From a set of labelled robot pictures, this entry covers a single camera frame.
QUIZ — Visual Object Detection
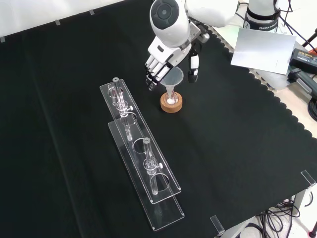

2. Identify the black bench cloth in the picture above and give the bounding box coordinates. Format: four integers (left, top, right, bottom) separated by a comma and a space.
0, 0, 317, 238

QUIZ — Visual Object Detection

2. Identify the pale silver board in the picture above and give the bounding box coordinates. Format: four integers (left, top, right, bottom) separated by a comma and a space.
230, 27, 297, 75

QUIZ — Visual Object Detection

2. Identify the cork ring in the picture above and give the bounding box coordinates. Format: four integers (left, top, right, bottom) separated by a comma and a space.
160, 92, 184, 114

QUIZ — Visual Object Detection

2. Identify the clear acrylic cloth clip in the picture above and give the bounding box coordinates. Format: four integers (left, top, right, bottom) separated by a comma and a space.
210, 215, 225, 233
300, 170, 317, 186

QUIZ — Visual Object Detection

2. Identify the black power adapter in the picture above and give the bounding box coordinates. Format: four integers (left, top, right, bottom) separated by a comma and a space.
289, 48, 317, 75

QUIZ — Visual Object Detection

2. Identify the grey table leg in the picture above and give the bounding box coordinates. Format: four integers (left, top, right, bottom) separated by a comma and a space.
293, 189, 307, 219

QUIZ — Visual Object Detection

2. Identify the clear acrylic funnel stand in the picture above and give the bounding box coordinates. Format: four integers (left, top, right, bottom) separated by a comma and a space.
99, 77, 185, 233

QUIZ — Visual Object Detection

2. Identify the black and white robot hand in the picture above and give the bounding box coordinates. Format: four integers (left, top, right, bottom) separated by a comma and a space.
144, 20, 211, 92

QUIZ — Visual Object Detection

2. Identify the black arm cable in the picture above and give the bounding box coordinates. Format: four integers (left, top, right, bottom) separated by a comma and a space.
272, 0, 307, 44

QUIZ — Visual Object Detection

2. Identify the clear round-bottom flask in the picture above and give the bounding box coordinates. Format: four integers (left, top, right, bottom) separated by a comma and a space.
165, 90, 179, 105

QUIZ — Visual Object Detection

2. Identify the black floor cable bundle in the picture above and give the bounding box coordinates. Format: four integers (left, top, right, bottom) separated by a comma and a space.
252, 193, 317, 238

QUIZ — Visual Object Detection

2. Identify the black tripod leg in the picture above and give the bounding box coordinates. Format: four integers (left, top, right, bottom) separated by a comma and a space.
300, 26, 317, 52

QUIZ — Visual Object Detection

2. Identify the clear plastic funnel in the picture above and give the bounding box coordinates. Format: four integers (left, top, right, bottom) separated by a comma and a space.
162, 67, 184, 99

